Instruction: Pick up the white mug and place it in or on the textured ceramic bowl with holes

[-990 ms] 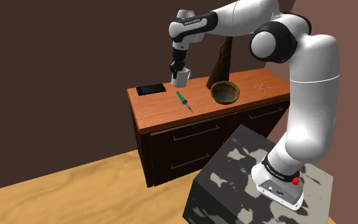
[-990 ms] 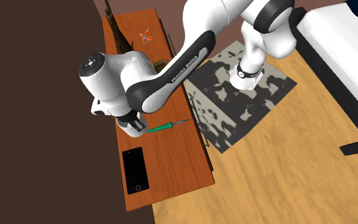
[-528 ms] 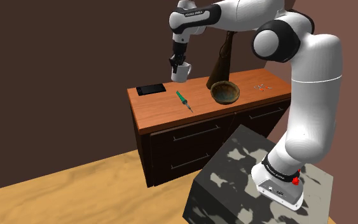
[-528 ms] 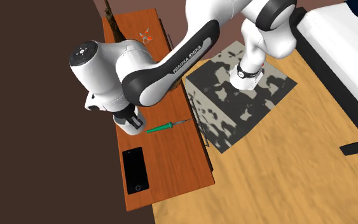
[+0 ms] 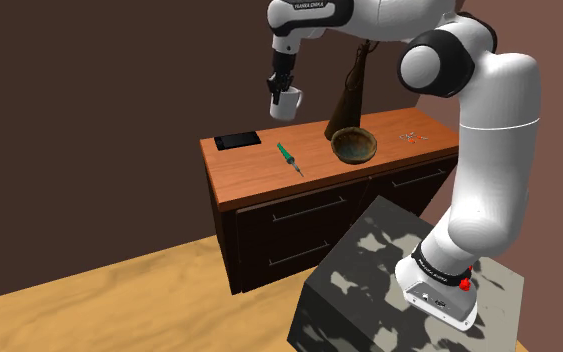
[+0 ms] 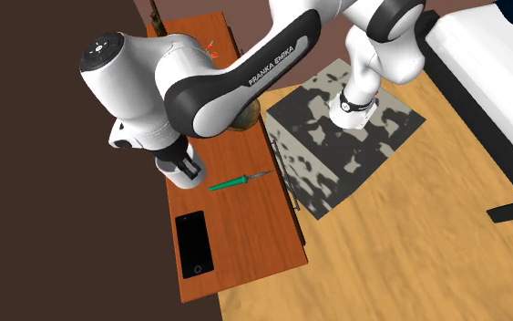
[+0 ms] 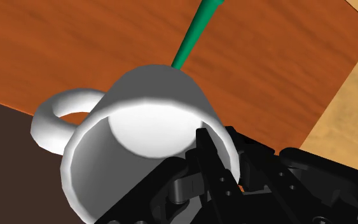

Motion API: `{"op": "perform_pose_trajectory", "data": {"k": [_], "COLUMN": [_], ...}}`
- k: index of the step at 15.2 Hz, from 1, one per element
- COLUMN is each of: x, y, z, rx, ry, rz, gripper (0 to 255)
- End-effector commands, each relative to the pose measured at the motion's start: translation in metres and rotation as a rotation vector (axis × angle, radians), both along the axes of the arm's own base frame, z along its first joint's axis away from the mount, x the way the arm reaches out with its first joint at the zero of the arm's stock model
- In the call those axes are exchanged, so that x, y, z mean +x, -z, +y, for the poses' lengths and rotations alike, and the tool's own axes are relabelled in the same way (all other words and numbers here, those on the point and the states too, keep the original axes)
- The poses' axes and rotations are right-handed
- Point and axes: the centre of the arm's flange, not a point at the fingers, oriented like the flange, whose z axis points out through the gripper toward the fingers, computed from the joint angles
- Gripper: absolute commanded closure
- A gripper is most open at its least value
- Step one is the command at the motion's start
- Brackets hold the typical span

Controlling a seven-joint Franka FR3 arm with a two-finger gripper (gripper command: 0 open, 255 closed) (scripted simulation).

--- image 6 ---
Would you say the black smartphone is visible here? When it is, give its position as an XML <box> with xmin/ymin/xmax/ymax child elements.
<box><xmin>174</xmin><ymin>210</ymin><xmax>216</xmax><ymax>280</ymax></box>

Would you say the green handled soldering iron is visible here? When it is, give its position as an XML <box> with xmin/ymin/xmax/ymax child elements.
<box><xmin>207</xmin><ymin>170</ymin><xmax>278</xmax><ymax>192</ymax></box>

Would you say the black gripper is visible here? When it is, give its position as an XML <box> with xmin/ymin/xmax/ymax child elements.
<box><xmin>152</xmin><ymin>135</ymin><xmax>203</xmax><ymax>181</ymax></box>

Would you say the brown round vase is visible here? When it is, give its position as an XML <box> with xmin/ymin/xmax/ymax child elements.
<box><xmin>228</xmin><ymin>98</ymin><xmax>262</xmax><ymax>132</ymax></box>

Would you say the white bed with black frame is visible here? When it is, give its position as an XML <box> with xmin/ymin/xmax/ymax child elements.
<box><xmin>415</xmin><ymin>0</ymin><xmax>513</xmax><ymax>224</ymax></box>

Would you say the patterned grey robot stand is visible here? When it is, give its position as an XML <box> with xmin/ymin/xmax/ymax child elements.
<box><xmin>264</xmin><ymin>57</ymin><xmax>427</xmax><ymax>222</ymax></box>

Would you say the brown twig figure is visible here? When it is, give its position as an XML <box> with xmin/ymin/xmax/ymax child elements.
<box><xmin>148</xmin><ymin>0</ymin><xmax>169</xmax><ymax>37</ymax></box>

